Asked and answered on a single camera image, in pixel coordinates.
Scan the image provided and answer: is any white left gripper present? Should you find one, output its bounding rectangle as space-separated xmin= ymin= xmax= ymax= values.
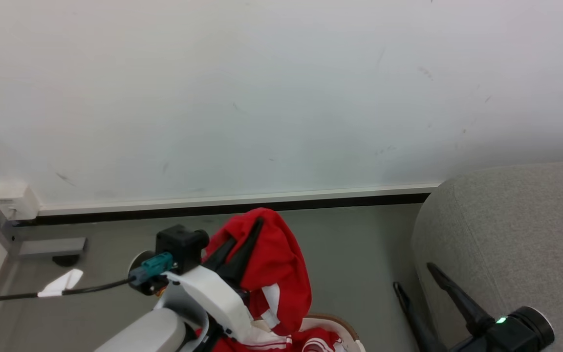
xmin=166 ymin=219 xmax=264 ymax=341

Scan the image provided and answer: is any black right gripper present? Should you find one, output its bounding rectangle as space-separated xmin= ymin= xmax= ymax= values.
xmin=393 ymin=263 xmax=556 ymax=352

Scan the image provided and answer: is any red white-striped garment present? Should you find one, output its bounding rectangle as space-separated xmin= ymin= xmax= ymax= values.
xmin=195 ymin=208 xmax=346 ymax=352

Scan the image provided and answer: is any white laundry basket brown rim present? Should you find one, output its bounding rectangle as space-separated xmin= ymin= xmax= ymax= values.
xmin=300 ymin=313 xmax=366 ymax=352

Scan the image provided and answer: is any white black baseboard strip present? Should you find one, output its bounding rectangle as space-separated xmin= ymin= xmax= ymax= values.
xmin=10 ymin=183 xmax=441 ymax=227

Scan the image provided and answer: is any grey fabric sofa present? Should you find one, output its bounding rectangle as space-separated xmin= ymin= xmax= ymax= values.
xmin=411 ymin=161 xmax=563 ymax=352

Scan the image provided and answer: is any white tape label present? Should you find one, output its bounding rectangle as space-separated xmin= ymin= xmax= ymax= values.
xmin=38 ymin=269 xmax=84 ymax=298

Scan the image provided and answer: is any teal cable connector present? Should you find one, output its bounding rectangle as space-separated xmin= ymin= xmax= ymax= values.
xmin=129 ymin=252 xmax=174 ymax=287

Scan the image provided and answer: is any grey metal base bracket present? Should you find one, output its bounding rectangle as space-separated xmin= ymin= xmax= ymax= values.
xmin=18 ymin=238 xmax=88 ymax=258

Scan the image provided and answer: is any thin black cable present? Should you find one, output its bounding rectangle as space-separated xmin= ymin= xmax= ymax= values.
xmin=0 ymin=277 xmax=133 ymax=318

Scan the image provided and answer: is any white wall junction box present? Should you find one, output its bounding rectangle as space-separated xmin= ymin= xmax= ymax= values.
xmin=0 ymin=181 xmax=41 ymax=221

